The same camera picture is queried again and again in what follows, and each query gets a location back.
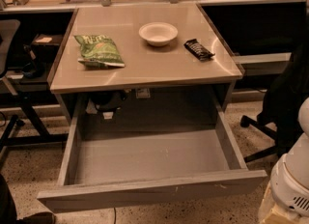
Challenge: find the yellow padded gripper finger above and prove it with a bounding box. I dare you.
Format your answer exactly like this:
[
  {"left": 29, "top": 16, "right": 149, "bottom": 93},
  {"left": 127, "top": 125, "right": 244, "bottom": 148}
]
[{"left": 258, "top": 183, "right": 299, "bottom": 224}]

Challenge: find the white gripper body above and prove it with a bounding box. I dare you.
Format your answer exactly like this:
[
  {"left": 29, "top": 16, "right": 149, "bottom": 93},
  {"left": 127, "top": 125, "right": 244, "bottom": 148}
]
[{"left": 270, "top": 154, "right": 309, "bottom": 217}]

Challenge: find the grey top drawer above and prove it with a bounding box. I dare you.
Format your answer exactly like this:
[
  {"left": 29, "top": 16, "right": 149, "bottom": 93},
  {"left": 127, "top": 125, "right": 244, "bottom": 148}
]
[{"left": 38, "top": 100, "right": 267, "bottom": 212}]

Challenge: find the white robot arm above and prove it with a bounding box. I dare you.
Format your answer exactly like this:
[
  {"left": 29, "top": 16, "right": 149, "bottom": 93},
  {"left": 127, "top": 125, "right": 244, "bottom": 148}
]
[{"left": 258, "top": 98, "right": 309, "bottom": 224}]

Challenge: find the grey drawer cabinet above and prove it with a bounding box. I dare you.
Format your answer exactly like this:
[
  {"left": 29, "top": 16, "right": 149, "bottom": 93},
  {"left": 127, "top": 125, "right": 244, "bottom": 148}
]
[{"left": 46, "top": 2, "right": 245, "bottom": 126}]

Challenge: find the black office chair right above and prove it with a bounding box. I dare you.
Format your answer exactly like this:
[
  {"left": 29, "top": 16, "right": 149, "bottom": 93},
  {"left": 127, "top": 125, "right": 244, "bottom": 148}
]
[{"left": 240, "top": 42, "right": 309, "bottom": 162}]

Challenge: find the black snack bar wrapper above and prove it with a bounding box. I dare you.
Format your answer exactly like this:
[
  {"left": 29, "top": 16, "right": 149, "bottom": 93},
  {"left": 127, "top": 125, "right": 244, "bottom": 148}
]
[{"left": 184, "top": 39, "right": 214, "bottom": 62}]

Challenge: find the white bowl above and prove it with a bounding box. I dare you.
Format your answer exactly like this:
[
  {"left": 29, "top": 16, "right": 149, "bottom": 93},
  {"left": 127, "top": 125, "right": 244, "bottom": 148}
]
[{"left": 139, "top": 22, "right": 178, "bottom": 47}]

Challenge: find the green chip bag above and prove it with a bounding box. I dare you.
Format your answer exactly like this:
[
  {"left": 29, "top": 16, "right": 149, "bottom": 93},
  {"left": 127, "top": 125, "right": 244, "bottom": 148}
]
[{"left": 74, "top": 35, "right": 125, "bottom": 68}]

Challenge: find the grey office chair left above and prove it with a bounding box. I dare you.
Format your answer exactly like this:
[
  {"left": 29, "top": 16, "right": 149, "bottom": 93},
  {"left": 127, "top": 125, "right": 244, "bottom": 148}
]
[{"left": 0, "top": 19, "right": 20, "bottom": 152}]

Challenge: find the black box under bench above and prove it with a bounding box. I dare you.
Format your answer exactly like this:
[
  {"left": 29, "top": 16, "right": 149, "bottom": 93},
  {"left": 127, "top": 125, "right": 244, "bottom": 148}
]
[{"left": 31, "top": 34, "right": 63, "bottom": 63}]

